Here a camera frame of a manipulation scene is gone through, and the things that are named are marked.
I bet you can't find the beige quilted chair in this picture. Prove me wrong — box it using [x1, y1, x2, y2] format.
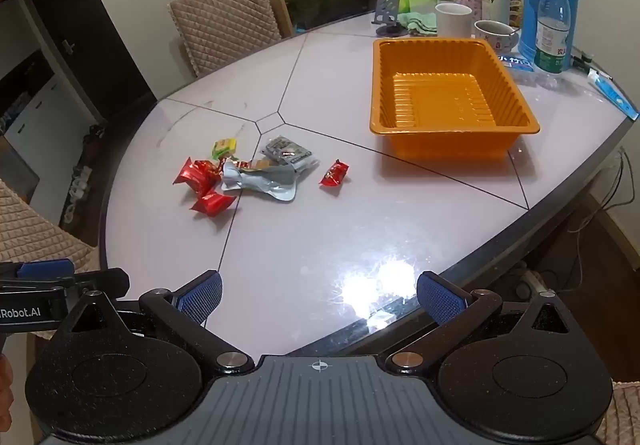
[595, 377, 640, 445]
[0, 180, 98, 276]
[167, 0, 283, 78]

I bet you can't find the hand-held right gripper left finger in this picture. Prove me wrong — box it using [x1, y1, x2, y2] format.
[60, 270, 253, 376]

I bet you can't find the white cable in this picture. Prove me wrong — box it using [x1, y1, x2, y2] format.
[565, 150, 632, 286]

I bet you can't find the green cloth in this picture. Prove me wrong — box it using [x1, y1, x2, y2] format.
[400, 11, 438, 36]

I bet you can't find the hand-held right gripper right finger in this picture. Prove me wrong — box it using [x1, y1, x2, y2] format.
[382, 271, 581, 376]

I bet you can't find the white drawer cabinet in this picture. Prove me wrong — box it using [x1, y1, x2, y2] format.
[0, 50, 96, 150]

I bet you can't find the orange plastic tray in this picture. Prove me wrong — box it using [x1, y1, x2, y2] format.
[370, 38, 541, 162]

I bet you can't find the grey phone stand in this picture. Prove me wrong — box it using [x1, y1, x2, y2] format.
[372, 0, 408, 38]

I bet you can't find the grey clear snack packet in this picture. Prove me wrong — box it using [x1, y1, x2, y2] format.
[261, 136, 318, 170]

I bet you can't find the white cup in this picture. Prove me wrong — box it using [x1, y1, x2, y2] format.
[435, 2, 473, 40]

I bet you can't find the clear plastic water bottle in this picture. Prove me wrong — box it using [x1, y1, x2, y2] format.
[534, 0, 572, 74]

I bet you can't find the dark wooden cabinet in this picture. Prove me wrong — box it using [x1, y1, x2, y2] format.
[17, 0, 156, 126]

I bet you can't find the blue tissue packet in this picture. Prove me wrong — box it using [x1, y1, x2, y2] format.
[497, 54, 538, 73]

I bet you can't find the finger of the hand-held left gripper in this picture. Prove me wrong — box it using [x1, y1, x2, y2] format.
[0, 268, 131, 301]
[0, 261, 76, 282]

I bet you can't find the silver snack pouch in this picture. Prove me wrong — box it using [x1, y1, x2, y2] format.
[221, 161, 298, 202]

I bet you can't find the blue toothpaste tube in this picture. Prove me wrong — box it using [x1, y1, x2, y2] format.
[587, 67, 640, 120]

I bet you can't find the patterned enamel mug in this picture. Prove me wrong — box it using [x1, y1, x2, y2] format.
[473, 20, 521, 54]

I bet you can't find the small red candy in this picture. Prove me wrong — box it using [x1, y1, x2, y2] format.
[320, 159, 349, 187]

